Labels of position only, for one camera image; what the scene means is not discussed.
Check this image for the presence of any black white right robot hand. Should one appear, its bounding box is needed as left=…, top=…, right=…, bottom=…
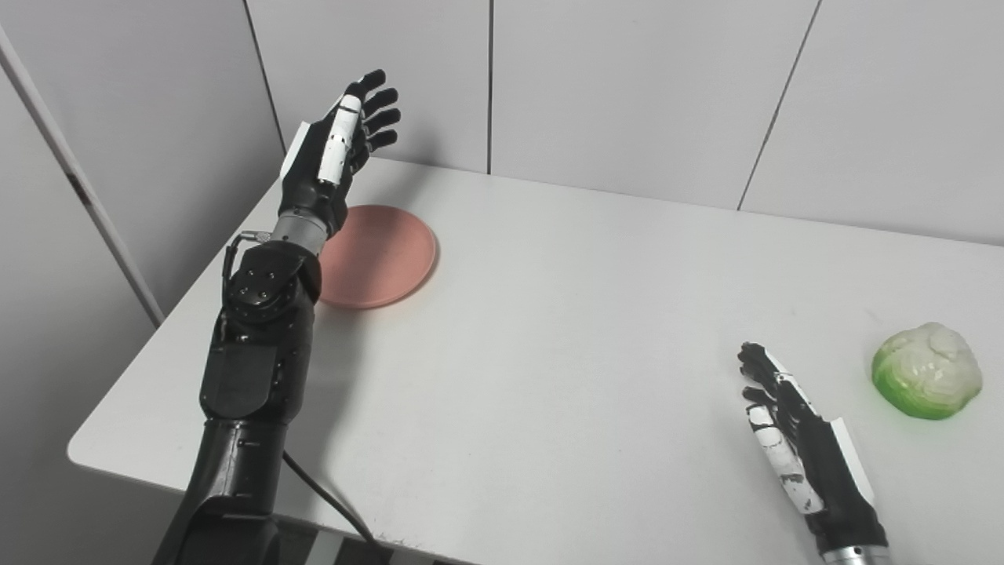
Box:
left=737, top=341, right=890, bottom=556

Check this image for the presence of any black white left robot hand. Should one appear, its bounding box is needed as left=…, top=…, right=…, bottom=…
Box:
left=278, top=69, right=402, bottom=240

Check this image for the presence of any pink round plate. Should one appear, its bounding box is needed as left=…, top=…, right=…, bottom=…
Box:
left=318, top=204, right=438, bottom=310

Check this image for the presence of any green white cabbage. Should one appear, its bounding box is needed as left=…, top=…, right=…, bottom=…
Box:
left=871, top=322, right=984, bottom=421

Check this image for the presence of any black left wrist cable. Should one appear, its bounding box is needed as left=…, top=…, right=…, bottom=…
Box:
left=222, top=230, right=393, bottom=565

